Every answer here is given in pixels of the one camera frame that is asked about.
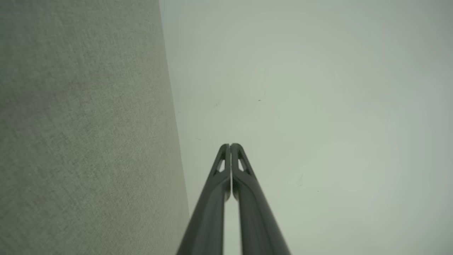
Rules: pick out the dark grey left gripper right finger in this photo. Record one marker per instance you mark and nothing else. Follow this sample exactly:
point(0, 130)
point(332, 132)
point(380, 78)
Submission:
point(256, 219)

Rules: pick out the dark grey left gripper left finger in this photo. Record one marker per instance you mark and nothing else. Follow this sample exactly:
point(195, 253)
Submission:
point(210, 216)

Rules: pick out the grey fabric sofa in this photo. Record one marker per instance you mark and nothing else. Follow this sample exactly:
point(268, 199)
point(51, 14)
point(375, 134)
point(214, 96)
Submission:
point(85, 134)

